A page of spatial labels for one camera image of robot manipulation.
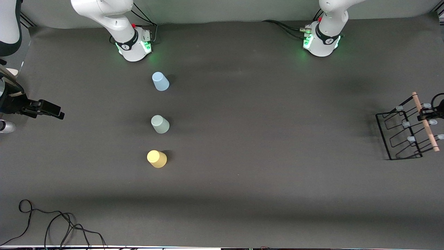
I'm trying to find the black arm base cables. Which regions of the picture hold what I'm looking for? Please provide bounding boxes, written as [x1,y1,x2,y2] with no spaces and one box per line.
[109,3,159,45]
[262,10,324,39]

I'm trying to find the light blue plastic cup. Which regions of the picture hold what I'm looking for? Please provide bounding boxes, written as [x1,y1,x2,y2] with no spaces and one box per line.
[152,72,170,92]

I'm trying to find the dark grey table mat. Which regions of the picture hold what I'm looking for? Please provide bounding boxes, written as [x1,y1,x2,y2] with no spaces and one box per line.
[0,13,444,249]

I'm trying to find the black right arm base cables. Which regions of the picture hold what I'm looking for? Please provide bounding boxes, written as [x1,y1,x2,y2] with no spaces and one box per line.
[109,3,159,45]

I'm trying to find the black wire cup holder rack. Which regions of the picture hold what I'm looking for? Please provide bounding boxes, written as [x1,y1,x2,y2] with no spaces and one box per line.
[376,92,444,161]

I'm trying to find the beige background object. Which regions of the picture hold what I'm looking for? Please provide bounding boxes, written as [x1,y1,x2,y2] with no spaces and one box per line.
[0,66,20,78]

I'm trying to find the yellow plastic cup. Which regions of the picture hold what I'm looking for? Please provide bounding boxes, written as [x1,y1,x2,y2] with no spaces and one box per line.
[147,150,168,169]

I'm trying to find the black left arm base cables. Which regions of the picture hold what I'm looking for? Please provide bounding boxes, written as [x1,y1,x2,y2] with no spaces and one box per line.
[262,10,324,39]

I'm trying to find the pale green plastic cup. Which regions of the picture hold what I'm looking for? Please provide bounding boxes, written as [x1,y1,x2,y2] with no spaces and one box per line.
[151,115,170,134]

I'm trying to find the loose black cable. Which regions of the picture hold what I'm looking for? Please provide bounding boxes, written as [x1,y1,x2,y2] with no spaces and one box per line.
[0,199,106,249]

